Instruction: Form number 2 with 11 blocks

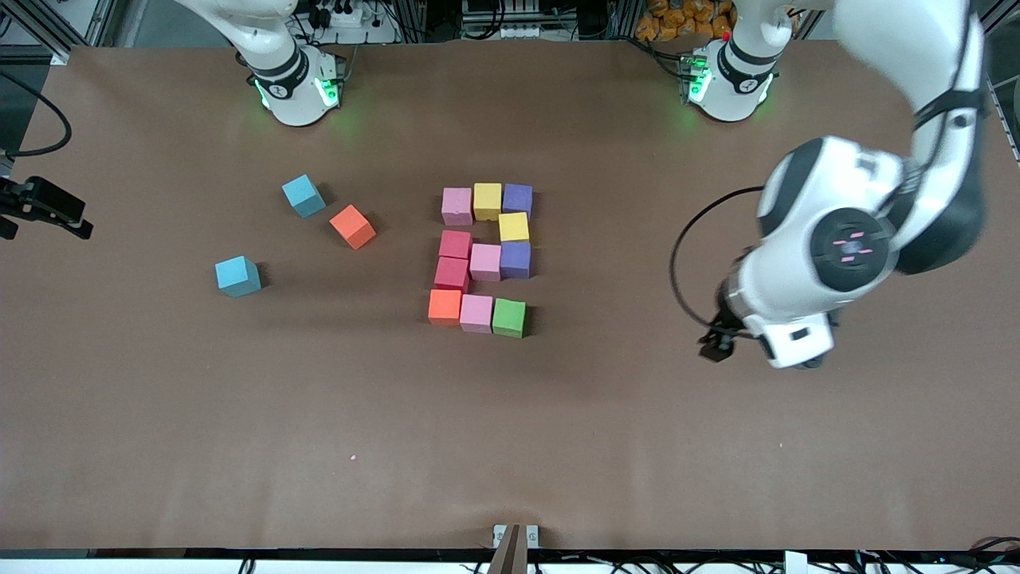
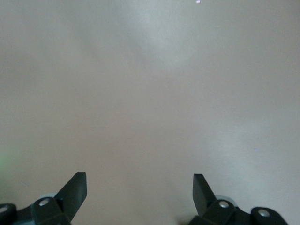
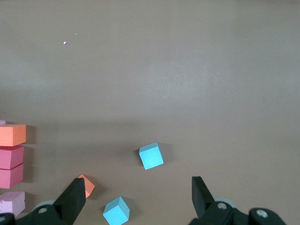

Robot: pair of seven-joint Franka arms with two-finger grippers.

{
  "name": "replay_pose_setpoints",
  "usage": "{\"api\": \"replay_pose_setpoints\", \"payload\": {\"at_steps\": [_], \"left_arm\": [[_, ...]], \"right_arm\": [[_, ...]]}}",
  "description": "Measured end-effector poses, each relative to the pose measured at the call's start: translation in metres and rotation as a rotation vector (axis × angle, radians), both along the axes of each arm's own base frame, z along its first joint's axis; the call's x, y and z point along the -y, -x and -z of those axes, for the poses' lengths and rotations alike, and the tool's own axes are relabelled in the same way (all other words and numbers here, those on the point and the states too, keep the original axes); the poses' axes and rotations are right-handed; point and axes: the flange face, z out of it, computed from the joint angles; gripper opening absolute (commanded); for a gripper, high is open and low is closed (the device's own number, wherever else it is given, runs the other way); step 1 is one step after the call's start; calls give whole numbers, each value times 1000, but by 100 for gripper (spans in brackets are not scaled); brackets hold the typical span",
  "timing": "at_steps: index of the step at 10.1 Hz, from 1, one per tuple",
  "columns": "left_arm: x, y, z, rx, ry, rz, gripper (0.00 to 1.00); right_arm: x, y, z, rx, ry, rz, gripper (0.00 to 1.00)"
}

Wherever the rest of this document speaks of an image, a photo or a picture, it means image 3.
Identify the red foam cube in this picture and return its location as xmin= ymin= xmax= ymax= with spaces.
xmin=0 ymin=145 xmax=25 ymax=170
xmin=0 ymin=163 xmax=24 ymax=189

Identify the dented pink foam cube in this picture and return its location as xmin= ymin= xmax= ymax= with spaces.
xmin=0 ymin=190 xmax=26 ymax=218

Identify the dented blue foam cube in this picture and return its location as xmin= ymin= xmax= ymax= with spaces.
xmin=102 ymin=196 xmax=131 ymax=225

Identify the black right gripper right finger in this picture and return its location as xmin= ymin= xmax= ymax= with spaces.
xmin=188 ymin=176 xmax=286 ymax=225

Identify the brown table cover sheet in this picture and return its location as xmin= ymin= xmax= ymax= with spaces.
xmin=0 ymin=0 xmax=300 ymax=225

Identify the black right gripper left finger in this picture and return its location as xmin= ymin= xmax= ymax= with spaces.
xmin=0 ymin=177 xmax=87 ymax=225

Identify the orange foam cube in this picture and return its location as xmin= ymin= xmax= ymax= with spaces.
xmin=77 ymin=173 xmax=96 ymax=199
xmin=0 ymin=124 xmax=27 ymax=147

